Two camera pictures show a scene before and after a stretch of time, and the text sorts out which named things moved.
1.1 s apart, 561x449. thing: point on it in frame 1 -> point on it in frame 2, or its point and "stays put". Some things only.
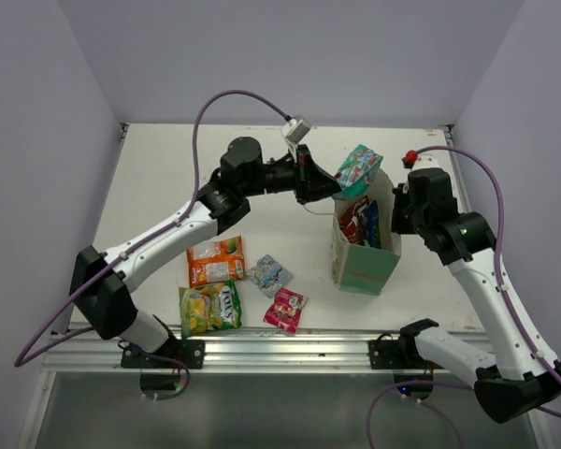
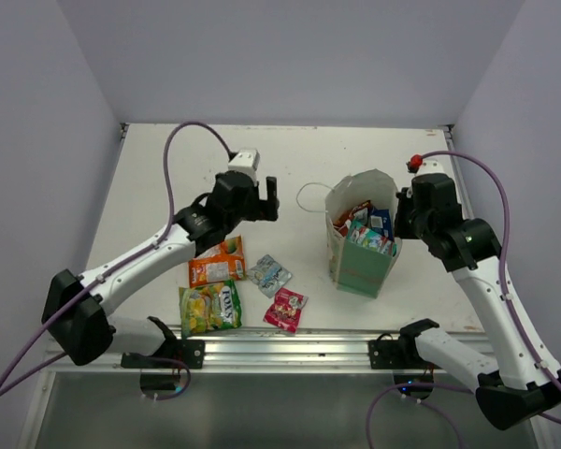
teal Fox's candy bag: (356, 171) -> (359, 233)
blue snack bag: (368, 226) -> (380, 220)
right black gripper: (402, 194) stays put
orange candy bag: (222, 261) stays put
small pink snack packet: (285, 311) stays put
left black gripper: (312, 182) -> (264, 210)
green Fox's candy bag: (208, 308) stays put
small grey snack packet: (268, 275) stays put
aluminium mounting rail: (275, 350) stays put
